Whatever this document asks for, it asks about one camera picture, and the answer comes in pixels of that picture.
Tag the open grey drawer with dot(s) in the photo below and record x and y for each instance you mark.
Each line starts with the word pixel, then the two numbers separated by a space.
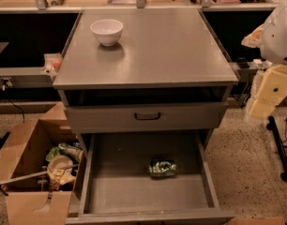
pixel 114 186

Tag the tan bowl in box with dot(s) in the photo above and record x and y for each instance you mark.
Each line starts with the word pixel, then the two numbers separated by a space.
pixel 60 169

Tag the black stand leg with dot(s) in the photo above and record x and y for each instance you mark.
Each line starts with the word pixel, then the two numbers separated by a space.
pixel 281 148

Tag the white ceramic bowl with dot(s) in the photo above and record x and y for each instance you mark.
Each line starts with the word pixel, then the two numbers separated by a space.
pixel 107 31

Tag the brown cardboard box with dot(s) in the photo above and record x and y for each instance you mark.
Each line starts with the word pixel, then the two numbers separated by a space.
pixel 24 153

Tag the grey metal rod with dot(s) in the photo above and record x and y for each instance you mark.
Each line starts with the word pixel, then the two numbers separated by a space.
pixel 36 174

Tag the small tray with red ball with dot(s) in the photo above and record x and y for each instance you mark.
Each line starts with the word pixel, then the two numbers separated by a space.
pixel 52 63

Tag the crushed green can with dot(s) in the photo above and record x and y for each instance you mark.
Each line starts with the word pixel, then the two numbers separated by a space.
pixel 162 168

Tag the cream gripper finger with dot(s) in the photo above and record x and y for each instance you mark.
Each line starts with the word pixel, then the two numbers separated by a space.
pixel 259 110
pixel 273 89

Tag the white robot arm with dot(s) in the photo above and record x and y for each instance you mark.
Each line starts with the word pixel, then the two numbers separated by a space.
pixel 271 38

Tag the green crumpled bag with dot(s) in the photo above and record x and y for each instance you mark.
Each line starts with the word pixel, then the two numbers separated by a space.
pixel 66 150

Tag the grey drawer cabinet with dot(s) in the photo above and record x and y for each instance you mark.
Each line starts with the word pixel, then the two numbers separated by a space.
pixel 165 55

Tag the closed grey drawer with handle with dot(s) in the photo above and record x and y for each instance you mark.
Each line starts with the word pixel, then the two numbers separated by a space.
pixel 145 117

